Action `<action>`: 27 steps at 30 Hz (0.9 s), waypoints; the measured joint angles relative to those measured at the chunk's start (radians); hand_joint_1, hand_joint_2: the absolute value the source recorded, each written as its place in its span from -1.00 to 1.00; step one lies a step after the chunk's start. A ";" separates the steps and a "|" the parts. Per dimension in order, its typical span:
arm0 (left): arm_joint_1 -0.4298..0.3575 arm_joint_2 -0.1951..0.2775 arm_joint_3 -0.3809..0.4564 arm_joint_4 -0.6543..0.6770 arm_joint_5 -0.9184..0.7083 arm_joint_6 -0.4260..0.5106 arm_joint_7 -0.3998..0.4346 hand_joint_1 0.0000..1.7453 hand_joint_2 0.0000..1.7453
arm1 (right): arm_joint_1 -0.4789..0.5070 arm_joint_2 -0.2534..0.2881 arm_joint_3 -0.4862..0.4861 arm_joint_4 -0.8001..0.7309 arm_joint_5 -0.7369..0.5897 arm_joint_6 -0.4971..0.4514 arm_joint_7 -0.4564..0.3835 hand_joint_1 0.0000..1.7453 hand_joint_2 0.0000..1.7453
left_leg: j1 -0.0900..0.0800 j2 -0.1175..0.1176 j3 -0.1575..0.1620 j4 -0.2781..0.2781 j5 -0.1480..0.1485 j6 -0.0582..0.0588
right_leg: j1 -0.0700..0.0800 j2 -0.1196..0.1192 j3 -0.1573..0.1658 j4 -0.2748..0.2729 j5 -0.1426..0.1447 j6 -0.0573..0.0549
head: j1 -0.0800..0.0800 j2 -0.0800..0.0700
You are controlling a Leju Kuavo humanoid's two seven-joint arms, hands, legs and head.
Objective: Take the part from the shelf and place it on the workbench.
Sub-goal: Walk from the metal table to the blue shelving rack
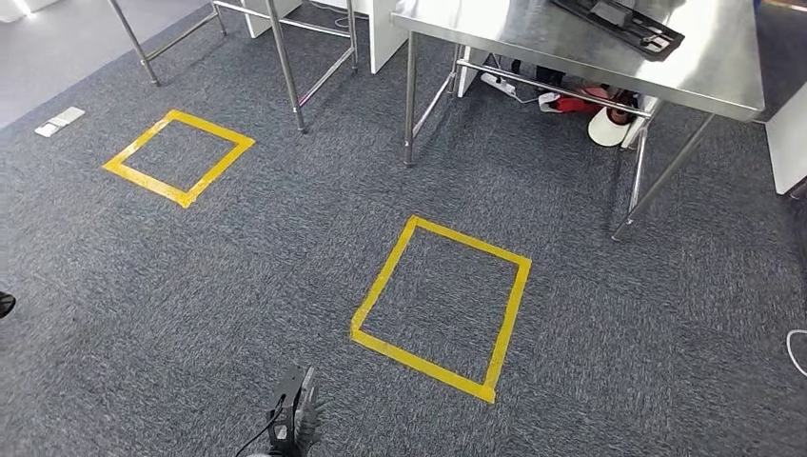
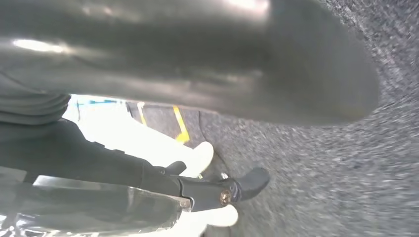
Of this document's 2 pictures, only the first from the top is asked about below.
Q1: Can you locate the black plastic plate bracket part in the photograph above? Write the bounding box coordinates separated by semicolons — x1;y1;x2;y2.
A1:
551;0;685;63

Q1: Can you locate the stainless steel workbench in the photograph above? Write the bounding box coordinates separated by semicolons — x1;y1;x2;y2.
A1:
390;0;767;243

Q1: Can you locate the white power strip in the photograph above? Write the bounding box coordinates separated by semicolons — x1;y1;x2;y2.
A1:
481;72;537;106

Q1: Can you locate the white panel steel table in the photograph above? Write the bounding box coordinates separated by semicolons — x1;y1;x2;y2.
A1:
764;82;807;200
107;0;411;135

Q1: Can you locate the red cloth item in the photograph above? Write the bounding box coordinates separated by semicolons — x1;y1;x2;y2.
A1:
554;85;640;126

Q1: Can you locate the silver floor outlet box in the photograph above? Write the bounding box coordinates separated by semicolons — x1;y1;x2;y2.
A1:
34;106;87;139

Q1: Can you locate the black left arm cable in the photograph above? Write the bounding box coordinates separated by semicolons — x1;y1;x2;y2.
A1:
234;395;286;457

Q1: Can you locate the white floor cable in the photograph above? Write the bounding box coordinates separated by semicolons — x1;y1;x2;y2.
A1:
786;328;807;378

